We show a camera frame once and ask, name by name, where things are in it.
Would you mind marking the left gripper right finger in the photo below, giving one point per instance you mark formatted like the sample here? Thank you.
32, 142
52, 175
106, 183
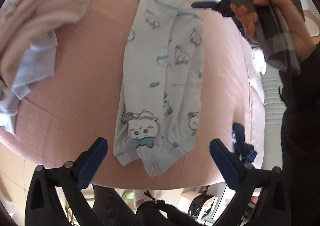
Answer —
272, 207

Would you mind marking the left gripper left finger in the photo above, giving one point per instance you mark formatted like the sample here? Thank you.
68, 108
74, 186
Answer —
43, 206

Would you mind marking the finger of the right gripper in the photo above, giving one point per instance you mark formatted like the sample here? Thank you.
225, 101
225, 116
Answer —
210, 4

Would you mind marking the light blue cartoon pajama pants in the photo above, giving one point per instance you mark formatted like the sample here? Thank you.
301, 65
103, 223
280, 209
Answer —
160, 107

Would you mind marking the pink cartoon pajama garment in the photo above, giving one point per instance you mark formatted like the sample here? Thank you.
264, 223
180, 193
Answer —
24, 20

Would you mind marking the navy blue garment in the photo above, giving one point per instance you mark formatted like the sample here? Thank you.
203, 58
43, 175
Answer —
243, 150

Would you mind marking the person leg black trousers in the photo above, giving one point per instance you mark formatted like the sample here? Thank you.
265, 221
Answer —
111, 209

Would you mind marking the white sock foot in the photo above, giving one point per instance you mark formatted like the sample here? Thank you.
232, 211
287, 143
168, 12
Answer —
140, 197

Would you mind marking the pink bed sheet mattress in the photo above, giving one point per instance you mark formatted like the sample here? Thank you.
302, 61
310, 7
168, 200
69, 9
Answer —
65, 114

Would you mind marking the light blue folded garment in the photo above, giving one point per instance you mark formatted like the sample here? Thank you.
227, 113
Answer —
37, 64

